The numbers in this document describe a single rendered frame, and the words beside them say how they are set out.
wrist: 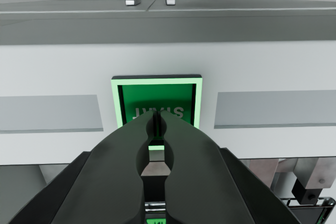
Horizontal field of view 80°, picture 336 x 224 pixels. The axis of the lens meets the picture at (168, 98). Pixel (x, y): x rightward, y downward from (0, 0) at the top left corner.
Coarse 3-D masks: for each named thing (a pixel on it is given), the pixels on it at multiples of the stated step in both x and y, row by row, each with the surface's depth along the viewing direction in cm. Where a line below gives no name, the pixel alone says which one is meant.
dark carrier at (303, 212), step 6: (294, 210) 29; (300, 210) 29; (306, 210) 29; (312, 210) 29; (318, 210) 29; (150, 216) 29; (156, 216) 29; (162, 216) 29; (300, 216) 30; (306, 216) 30; (312, 216) 30; (318, 216) 30; (144, 222) 30; (150, 222) 30; (156, 222) 30; (162, 222) 30; (306, 222) 31; (312, 222) 31
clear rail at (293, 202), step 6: (282, 198) 29; (288, 198) 29; (294, 198) 29; (318, 198) 29; (324, 198) 29; (330, 198) 29; (150, 204) 28; (156, 204) 28; (162, 204) 28; (288, 204) 28; (294, 204) 28; (312, 204) 28; (318, 204) 28; (324, 204) 29; (330, 204) 29; (150, 210) 28; (156, 210) 28; (162, 210) 28
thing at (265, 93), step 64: (0, 64) 12; (64, 64) 12; (128, 64) 12; (192, 64) 12; (256, 64) 13; (320, 64) 13; (0, 128) 15; (64, 128) 15; (256, 128) 15; (320, 128) 15
